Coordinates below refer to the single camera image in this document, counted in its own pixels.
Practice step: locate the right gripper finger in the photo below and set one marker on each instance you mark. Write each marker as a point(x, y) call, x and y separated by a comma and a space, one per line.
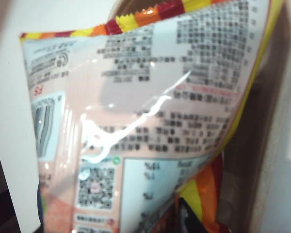
point(189, 221)

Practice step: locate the beige pulp food box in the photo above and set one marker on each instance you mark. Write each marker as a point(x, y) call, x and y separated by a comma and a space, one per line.
point(257, 121)

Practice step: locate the striped colourful chips bag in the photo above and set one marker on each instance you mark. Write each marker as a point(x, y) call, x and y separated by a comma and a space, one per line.
point(135, 97)

